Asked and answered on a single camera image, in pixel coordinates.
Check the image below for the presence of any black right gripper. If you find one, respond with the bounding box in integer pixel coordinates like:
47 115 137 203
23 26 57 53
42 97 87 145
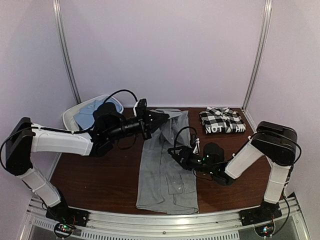
168 145 217 176

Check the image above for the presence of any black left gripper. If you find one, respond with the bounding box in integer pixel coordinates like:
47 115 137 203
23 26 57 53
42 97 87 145
106 105 170 141

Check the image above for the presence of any grey long sleeve shirt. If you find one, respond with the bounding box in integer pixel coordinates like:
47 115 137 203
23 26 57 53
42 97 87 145
136 108 199 215

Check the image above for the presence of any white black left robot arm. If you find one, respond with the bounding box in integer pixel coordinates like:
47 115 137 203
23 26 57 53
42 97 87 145
0 101 169 222

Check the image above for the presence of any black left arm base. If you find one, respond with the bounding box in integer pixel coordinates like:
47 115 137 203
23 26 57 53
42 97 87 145
45 203 89 227

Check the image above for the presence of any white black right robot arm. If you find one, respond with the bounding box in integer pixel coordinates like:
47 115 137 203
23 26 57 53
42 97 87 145
167 121 302 221

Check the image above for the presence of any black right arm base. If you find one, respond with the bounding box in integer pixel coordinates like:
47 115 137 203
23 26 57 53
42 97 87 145
239 201 282 226

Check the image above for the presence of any black white plaid folded shirt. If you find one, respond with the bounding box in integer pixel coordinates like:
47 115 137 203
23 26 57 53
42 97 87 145
199 106 247 135

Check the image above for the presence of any light blue folded shirt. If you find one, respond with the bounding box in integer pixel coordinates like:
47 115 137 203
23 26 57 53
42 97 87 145
73 95 108 130

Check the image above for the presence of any white plastic laundry basket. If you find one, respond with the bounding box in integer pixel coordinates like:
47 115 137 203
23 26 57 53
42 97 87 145
62 94 124 131

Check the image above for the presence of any right circuit board with leds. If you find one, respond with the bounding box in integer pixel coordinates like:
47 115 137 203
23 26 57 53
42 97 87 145
254 223 275 238

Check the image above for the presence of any circuit board with leds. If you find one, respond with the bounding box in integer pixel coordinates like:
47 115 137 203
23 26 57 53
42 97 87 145
254 223 275 238
53 222 76 239

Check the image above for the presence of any left circuit board with leds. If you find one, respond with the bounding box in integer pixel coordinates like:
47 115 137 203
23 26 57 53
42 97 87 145
53 222 76 239

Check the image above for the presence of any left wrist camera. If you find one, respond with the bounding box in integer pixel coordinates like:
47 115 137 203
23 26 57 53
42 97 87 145
133 98 147 117

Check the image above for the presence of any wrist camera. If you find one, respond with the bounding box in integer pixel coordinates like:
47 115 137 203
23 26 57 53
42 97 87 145
190 135 225 166
133 98 147 117

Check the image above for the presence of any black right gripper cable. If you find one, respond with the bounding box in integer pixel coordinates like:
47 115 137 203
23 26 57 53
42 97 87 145
173 126 198 151

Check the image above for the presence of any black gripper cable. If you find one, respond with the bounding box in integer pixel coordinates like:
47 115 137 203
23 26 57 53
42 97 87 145
173 126 198 151
72 89 140 133

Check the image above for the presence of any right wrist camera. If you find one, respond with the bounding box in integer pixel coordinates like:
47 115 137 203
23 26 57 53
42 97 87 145
190 135 225 166

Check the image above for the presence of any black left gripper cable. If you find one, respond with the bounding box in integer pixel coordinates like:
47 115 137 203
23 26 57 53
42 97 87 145
72 89 140 133

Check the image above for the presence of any aluminium front rail frame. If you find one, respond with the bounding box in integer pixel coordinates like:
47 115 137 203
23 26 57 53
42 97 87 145
17 197 311 240

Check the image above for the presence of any silver left corner post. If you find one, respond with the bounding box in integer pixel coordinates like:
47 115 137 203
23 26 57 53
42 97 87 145
52 0 82 104

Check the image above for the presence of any silver corner post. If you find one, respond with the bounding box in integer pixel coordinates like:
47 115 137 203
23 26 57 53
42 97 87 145
52 0 82 104
242 0 273 112

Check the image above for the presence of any silver right corner post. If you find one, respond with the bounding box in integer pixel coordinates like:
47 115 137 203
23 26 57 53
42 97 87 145
242 0 273 112

